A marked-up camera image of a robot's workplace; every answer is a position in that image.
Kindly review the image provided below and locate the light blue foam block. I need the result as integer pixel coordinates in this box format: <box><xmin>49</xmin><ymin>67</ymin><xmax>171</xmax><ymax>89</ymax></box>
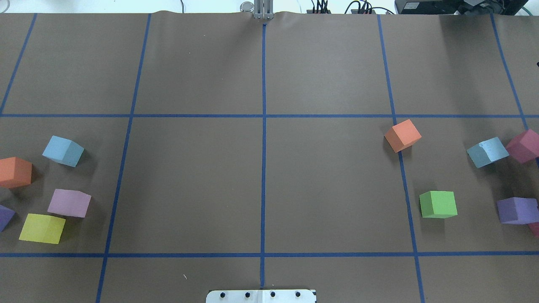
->
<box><xmin>467</xmin><ymin>137</ymin><xmax>510</xmax><ymax>168</ymax></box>
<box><xmin>42</xmin><ymin>136</ymin><xmax>85</xmax><ymax>167</ymax></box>

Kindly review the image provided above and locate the orange foam block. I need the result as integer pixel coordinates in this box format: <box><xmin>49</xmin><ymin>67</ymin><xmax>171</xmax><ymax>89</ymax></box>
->
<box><xmin>384</xmin><ymin>119</ymin><xmax>422</xmax><ymax>153</ymax></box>
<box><xmin>0</xmin><ymin>157</ymin><xmax>32</xmax><ymax>189</ymax></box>

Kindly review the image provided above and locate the green foam block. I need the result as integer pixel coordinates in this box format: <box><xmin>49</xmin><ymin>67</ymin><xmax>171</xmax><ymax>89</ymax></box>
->
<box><xmin>419</xmin><ymin>191</ymin><xmax>458</xmax><ymax>219</ymax></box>

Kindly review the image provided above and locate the pale pink foam block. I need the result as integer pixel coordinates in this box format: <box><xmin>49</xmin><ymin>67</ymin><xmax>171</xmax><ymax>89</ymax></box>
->
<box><xmin>47</xmin><ymin>189</ymin><xmax>92</xmax><ymax>218</ymax></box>

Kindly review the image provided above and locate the yellow foam block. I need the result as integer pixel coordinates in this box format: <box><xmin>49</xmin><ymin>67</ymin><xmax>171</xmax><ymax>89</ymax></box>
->
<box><xmin>19</xmin><ymin>213</ymin><xmax>66</xmax><ymax>245</ymax></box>

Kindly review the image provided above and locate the magenta foam block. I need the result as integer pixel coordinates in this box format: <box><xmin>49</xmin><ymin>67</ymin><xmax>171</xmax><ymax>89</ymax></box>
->
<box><xmin>528</xmin><ymin>222</ymin><xmax>539</xmax><ymax>238</ymax></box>
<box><xmin>505</xmin><ymin>129</ymin><xmax>539</xmax><ymax>164</ymax></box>

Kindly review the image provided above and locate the purple foam block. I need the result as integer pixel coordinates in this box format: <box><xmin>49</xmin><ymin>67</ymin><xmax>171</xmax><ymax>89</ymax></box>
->
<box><xmin>496</xmin><ymin>197</ymin><xmax>539</xmax><ymax>225</ymax></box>
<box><xmin>0</xmin><ymin>205</ymin><xmax>16</xmax><ymax>232</ymax></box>

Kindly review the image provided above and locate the black monitor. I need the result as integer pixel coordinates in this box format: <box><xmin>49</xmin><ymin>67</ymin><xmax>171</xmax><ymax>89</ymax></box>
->
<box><xmin>394</xmin><ymin>0</ymin><xmax>528</xmax><ymax>16</ymax></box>

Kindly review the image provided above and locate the metal clamp bracket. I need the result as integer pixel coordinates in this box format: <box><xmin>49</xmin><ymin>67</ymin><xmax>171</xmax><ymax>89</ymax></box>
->
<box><xmin>253</xmin><ymin>0</ymin><xmax>275</xmax><ymax>20</ymax></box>

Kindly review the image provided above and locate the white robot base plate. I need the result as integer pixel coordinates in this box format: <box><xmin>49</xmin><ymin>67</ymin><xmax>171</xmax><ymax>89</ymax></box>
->
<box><xmin>205</xmin><ymin>289</ymin><xmax>317</xmax><ymax>303</ymax></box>

